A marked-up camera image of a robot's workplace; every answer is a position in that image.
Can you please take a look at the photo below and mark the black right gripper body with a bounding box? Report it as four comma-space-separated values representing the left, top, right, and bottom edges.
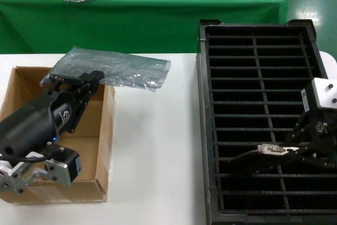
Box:
297, 107, 337, 159

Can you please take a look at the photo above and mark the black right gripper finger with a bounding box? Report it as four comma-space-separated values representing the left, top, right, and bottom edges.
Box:
277, 150, 337, 170
285, 120, 311, 149

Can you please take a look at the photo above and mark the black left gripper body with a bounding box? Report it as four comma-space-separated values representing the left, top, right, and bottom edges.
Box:
0, 93, 78, 158

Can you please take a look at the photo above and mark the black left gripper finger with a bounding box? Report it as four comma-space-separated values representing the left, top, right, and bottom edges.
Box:
40, 71, 105, 97
67, 76, 105, 134

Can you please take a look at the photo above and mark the brown open cardboard box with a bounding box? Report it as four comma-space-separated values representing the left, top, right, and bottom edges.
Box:
0, 66, 117, 204

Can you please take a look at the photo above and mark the black slotted plastic container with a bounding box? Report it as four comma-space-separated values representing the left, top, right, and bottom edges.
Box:
196, 18, 337, 225

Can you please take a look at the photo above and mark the black camera cable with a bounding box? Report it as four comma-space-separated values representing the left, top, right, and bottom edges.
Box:
0, 142, 53, 163

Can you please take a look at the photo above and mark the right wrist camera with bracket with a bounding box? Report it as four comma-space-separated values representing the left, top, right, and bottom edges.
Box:
301, 77, 337, 114

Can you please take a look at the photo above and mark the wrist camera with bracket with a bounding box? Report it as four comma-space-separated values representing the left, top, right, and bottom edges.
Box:
0, 145, 81, 194
301, 77, 337, 114

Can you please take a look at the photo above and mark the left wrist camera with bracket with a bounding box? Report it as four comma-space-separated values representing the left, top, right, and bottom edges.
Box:
0, 145, 81, 194

